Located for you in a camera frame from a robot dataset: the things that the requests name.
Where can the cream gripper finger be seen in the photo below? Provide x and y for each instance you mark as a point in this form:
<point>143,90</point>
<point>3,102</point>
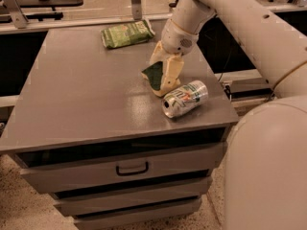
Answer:
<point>166,75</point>
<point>158,53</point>

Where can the green and yellow sponge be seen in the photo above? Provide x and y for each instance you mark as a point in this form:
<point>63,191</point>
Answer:
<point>154,75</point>

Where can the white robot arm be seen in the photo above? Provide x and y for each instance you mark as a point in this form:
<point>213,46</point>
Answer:
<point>266,163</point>

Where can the silver 7up can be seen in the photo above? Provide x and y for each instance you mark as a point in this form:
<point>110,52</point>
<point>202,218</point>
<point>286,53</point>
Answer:
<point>185,98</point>

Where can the green chip bag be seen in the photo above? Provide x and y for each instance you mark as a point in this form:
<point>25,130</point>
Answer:
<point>127,34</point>

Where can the grey drawer cabinet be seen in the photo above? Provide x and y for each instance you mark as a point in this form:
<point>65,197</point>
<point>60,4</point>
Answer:
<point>85,109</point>

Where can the black drawer handle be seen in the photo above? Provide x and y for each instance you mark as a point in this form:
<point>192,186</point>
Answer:
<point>132,170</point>

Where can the metal frame rail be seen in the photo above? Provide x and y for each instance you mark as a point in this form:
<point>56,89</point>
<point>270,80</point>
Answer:
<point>101,11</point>

